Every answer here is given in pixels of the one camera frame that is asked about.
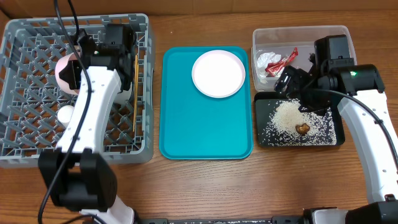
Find small pink plate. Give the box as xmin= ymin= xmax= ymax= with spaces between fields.
xmin=55 ymin=53 xmax=82 ymax=95

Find red snack wrapper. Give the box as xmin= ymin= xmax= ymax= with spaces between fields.
xmin=265 ymin=47 xmax=299 ymax=77

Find white cup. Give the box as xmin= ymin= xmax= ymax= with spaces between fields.
xmin=57 ymin=105 xmax=74 ymax=128

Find white rice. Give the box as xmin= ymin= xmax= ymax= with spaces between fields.
xmin=259 ymin=99 xmax=337 ymax=147

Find grey-green bowl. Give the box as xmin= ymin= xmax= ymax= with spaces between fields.
xmin=114 ymin=88 xmax=132 ymax=105

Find wooden chopstick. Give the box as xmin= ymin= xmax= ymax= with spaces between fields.
xmin=134 ymin=55 xmax=139 ymax=95
xmin=132 ymin=87 xmax=137 ymax=132

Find large white plate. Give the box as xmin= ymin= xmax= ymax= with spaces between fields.
xmin=192 ymin=50 xmax=246 ymax=98

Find brown food chunk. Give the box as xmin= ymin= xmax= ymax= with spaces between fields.
xmin=295 ymin=123 xmax=310 ymax=136

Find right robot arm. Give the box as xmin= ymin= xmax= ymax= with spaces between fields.
xmin=274 ymin=35 xmax=397 ymax=224

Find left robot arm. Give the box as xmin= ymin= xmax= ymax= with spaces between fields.
xmin=38 ymin=24 xmax=138 ymax=223

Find black waste tray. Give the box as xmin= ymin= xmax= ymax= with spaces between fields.
xmin=254 ymin=91 xmax=345 ymax=147

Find grey plastic dish rack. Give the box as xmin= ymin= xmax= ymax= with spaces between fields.
xmin=1 ymin=14 xmax=155 ymax=168

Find crumpled white tissue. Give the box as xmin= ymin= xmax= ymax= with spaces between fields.
xmin=256 ymin=52 xmax=282 ymax=78

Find clear plastic bin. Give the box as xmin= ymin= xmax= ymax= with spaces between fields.
xmin=251 ymin=26 xmax=356 ymax=92

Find teal plastic tray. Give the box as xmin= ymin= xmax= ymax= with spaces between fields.
xmin=159 ymin=46 xmax=254 ymax=160

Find black bar at table edge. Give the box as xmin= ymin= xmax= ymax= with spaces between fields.
xmin=134 ymin=215 xmax=309 ymax=224

